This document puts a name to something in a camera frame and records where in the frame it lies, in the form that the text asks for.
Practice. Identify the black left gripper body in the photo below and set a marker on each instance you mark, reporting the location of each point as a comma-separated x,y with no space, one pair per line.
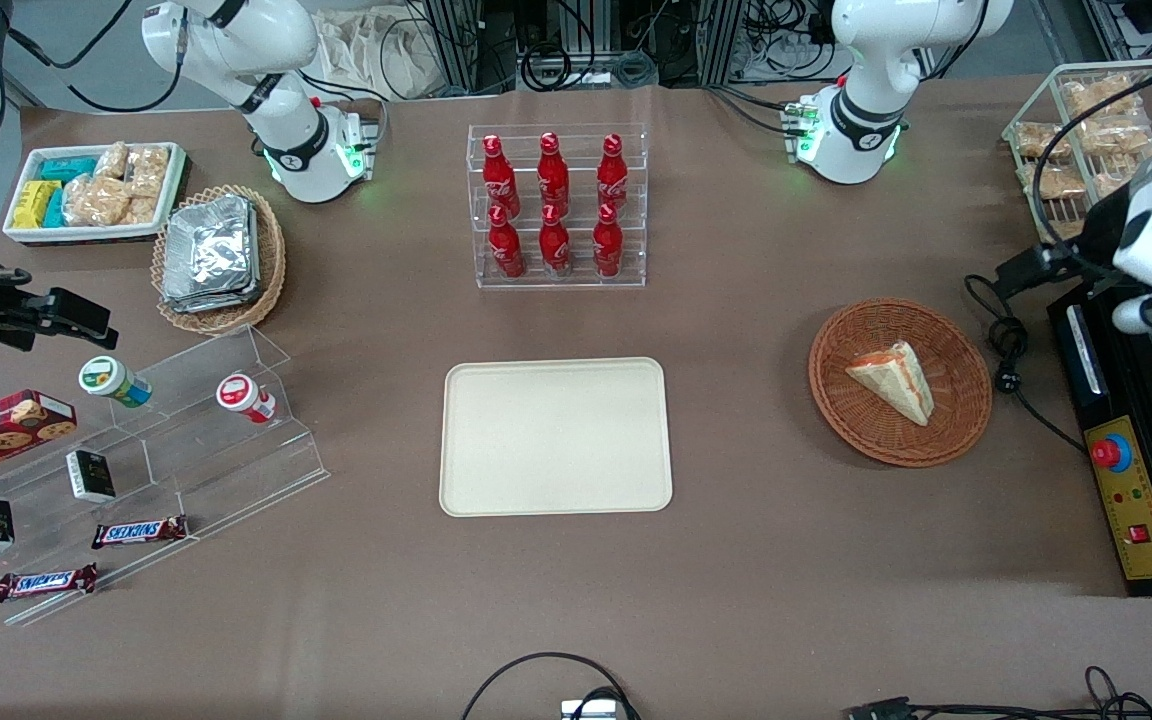
1099,236

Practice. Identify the triangle sandwich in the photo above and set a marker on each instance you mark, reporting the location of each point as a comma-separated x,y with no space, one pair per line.
901,385

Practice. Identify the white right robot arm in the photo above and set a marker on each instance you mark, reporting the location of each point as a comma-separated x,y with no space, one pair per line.
266,60

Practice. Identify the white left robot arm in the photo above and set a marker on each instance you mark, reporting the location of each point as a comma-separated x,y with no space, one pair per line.
866,60

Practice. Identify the white rectangular snack tray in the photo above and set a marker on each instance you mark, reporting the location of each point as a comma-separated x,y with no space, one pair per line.
26,232

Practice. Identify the oval light wicker basket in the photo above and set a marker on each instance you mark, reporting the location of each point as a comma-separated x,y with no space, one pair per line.
273,260

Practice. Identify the round brown wicker basket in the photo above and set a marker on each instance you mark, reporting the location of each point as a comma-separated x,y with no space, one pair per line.
866,430

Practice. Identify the beige plastic tray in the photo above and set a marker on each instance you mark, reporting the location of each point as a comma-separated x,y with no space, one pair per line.
556,437

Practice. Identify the bagged fried snack pack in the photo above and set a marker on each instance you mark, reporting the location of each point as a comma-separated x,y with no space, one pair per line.
1116,178
1064,228
1116,135
1061,182
1039,140
1101,95

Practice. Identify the green lid white cup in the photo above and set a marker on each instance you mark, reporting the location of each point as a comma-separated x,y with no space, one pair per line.
108,378

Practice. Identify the yellow snack packet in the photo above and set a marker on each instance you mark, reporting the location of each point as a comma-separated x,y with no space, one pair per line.
34,203

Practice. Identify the teal snack packet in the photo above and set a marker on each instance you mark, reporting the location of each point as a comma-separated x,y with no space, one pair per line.
55,208
68,168

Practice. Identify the clear bagged rice crackers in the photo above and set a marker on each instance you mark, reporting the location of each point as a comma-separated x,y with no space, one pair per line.
96,200
112,160
148,170
141,210

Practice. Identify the stack of foil containers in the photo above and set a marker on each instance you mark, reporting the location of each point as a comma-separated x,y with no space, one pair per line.
208,255

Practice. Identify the red lid white cup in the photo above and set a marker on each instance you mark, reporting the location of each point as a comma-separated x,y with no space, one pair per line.
239,394

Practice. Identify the clear acrylic stepped stand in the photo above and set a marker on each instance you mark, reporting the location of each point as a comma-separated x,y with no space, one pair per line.
226,470

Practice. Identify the brown snickers bar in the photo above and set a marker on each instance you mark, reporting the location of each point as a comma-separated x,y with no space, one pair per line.
139,532
44,582

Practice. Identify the black machine yellow panel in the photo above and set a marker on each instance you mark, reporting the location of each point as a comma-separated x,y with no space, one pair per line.
1146,500

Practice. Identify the cream cloth bag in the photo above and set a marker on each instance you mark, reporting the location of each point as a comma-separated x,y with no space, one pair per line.
376,50

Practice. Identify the red cola bottle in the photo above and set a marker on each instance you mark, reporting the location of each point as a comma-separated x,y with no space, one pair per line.
613,175
555,246
553,175
499,178
506,248
607,246

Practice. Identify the clear acrylic bottle rack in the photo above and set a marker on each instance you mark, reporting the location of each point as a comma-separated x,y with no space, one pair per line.
581,150

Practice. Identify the small silver device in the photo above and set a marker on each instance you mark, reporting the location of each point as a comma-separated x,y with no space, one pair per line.
591,710

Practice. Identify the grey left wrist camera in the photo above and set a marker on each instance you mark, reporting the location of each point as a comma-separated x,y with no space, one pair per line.
1136,315

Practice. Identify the aluminium equipment frame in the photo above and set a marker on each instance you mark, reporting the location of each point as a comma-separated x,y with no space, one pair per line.
696,40

